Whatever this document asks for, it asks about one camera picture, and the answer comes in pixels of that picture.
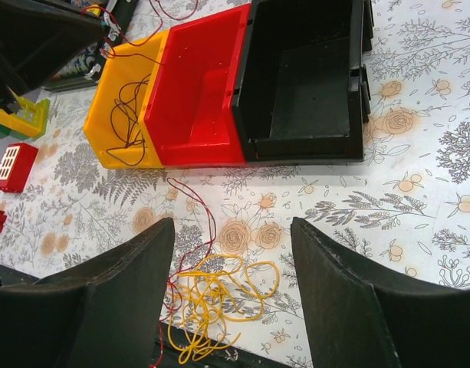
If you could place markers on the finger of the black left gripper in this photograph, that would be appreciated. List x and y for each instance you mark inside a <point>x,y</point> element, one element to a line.
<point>37,38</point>

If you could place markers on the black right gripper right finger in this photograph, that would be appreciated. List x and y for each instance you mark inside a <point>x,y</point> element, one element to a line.
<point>359,313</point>

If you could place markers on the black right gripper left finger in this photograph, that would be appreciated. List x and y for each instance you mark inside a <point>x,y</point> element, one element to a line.
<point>103,312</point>

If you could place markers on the black poker chip case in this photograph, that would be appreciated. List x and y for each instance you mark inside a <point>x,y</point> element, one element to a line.
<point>85,69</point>

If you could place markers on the yellow toy brick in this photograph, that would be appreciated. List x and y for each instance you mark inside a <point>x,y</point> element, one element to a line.
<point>7,120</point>

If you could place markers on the yellow plastic bin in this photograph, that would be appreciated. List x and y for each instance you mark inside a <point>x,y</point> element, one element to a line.
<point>115,127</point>

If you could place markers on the red white toy block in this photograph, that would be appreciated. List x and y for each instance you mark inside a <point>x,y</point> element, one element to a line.
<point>16,166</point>

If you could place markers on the floral table mat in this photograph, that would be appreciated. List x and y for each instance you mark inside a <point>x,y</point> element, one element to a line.
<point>406,206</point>

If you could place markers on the red plastic bin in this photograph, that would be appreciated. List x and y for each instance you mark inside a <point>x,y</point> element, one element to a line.
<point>189,114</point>

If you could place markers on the black plastic bin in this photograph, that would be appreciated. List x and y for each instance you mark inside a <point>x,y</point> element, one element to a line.
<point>302,93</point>

